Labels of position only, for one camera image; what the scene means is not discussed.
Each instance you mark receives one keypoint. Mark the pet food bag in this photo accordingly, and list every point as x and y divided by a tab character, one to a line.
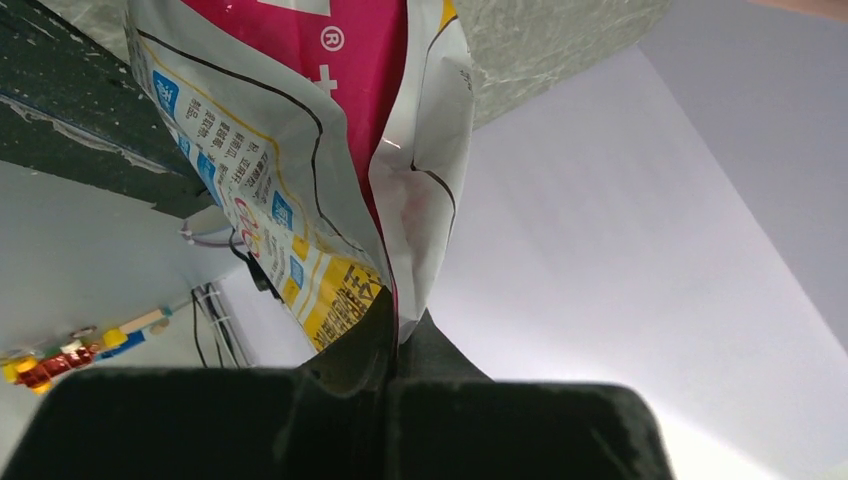
333	134

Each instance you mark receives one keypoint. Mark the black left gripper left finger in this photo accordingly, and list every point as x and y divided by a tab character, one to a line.
321	420

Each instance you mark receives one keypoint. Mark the red yellow toy parts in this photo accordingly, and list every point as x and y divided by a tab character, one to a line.
38	370

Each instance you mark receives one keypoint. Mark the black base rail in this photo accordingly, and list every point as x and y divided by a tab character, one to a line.
71	108

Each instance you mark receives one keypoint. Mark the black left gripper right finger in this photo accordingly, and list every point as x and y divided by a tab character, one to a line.
446	419

